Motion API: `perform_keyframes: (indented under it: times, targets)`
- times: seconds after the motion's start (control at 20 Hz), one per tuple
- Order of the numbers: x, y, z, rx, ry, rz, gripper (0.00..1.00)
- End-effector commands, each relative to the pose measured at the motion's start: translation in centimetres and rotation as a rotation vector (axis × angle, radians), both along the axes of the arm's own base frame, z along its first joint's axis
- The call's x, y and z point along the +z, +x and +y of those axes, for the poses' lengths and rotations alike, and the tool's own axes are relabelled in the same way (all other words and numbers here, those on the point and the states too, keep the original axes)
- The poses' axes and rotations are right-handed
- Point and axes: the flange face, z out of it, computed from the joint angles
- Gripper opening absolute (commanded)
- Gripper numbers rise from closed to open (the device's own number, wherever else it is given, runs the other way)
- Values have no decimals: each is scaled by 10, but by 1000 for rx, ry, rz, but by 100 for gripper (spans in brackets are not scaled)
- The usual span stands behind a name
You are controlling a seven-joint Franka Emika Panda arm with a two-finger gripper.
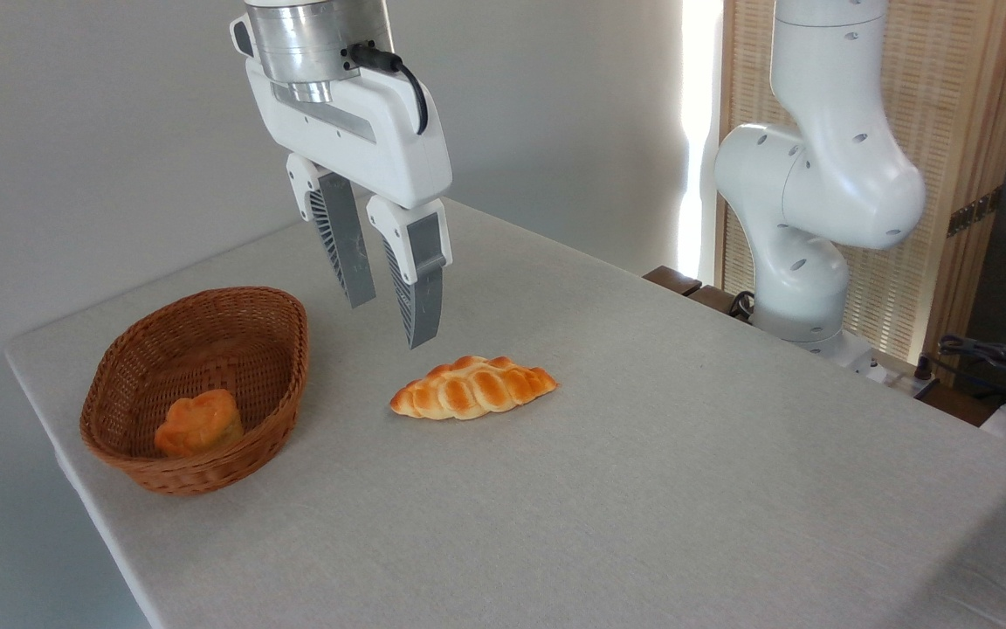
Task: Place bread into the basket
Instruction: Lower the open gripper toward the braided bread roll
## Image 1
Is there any wooden folding screen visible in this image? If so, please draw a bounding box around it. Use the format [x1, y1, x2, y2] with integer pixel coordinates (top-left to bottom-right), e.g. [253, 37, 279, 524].
[717, 0, 1006, 385]

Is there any long braided bread loaf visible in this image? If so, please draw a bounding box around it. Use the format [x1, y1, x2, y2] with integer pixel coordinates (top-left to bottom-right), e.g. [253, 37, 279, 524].
[389, 355, 559, 421]

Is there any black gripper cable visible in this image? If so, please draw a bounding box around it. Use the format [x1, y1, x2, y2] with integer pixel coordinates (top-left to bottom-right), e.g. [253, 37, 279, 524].
[348, 42, 430, 136]

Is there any dark brown wooden furniture edge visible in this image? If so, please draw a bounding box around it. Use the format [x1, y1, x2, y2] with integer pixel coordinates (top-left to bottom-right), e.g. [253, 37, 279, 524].
[643, 266, 757, 324]

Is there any brown wicker basket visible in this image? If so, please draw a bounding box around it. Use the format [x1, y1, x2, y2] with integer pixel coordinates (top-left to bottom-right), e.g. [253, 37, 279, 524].
[79, 286, 309, 497]

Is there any dark metal screen hinge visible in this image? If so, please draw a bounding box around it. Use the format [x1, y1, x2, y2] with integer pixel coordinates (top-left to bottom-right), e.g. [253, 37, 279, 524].
[947, 187, 1004, 238]

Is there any small round bread bun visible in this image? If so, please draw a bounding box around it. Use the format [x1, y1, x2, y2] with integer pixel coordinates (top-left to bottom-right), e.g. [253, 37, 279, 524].
[154, 389, 245, 459]

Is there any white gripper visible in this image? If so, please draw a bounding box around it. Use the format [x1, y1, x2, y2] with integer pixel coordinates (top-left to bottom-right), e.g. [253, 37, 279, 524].
[244, 58, 454, 350]

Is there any light grey tablecloth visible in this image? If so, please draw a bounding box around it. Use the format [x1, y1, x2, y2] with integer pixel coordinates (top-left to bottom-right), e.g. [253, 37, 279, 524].
[3, 197, 1006, 629]

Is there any black cable bundle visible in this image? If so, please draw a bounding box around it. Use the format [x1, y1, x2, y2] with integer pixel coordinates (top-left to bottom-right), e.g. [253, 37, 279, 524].
[938, 332, 1006, 413]

